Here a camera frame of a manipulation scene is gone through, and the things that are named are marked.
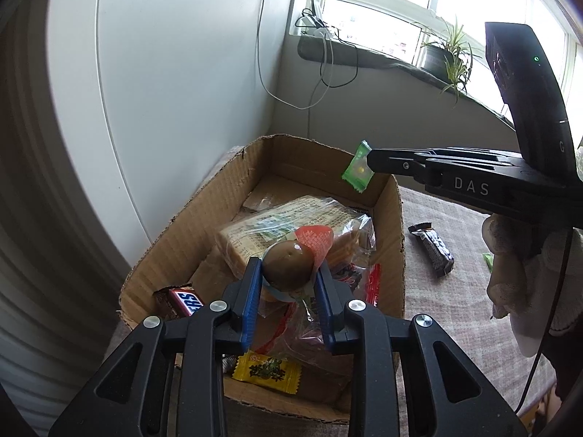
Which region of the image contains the braised egg packet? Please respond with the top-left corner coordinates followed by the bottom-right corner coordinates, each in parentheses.
top-left (262, 225), bottom-right (335, 303)

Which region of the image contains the black patterned candy bar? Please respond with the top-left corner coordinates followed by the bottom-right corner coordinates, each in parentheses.
top-left (407, 222), bottom-right (455, 278)

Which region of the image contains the yellow candy packet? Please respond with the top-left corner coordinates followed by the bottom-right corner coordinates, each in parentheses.
top-left (231, 350), bottom-right (304, 394)

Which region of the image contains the white cable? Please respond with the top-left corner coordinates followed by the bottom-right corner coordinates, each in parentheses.
top-left (256, 0), bottom-right (335, 111)

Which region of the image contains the grey ribbed panel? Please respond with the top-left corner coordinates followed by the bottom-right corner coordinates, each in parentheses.
top-left (0, 0), bottom-right (151, 437)

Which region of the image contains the white cabinet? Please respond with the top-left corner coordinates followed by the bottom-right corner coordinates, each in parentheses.
top-left (46, 0), bottom-right (292, 283)

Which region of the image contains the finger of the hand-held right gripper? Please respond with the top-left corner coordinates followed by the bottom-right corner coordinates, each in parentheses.
top-left (367, 147), bottom-right (522, 178)

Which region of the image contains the sliced bread packet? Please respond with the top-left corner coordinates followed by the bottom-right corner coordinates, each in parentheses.
top-left (216, 195), bottom-right (376, 278)

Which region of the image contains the person's right hand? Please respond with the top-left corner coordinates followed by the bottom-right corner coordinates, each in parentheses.
top-left (483, 213), bottom-right (583, 358)

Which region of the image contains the person's right forearm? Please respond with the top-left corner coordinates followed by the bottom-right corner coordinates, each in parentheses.
top-left (547, 328), bottom-right (583, 420)

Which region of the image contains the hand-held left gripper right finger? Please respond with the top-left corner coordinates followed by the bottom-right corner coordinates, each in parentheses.
top-left (314, 264), bottom-right (529, 437)

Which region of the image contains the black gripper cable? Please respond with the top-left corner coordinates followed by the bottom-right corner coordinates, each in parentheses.
top-left (514, 230), bottom-right (574, 415)

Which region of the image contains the bright green candy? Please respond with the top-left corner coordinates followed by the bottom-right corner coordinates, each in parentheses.
top-left (341, 140), bottom-right (374, 192)

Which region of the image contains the brown chocolate bar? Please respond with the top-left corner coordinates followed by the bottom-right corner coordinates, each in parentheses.
top-left (332, 264), bottom-right (365, 290)
top-left (154, 284), bottom-right (206, 322)

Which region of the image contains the clear packet with red seal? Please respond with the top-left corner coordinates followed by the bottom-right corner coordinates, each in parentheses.
top-left (364, 261), bottom-right (383, 308)

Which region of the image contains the potted green plant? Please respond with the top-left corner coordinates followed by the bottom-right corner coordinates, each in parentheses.
top-left (412, 16), bottom-right (484, 107)

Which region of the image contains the grey-green windowsill cloth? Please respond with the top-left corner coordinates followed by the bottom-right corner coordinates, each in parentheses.
top-left (297, 35), bottom-right (517, 130)

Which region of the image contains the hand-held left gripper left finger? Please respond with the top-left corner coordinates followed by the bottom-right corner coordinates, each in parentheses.
top-left (48, 257), bottom-right (265, 437)

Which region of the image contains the clear packet of brown meat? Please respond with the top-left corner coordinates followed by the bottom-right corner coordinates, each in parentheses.
top-left (257, 303), bottom-right (353, 360)

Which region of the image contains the brown cardboard box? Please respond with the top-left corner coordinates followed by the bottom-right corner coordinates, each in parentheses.
top-left (117, 134), bottom-right (407, 424)

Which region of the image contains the white power adapter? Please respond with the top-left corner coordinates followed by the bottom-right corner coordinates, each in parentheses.
top-left (296, 0), bottom-right (338, 37)

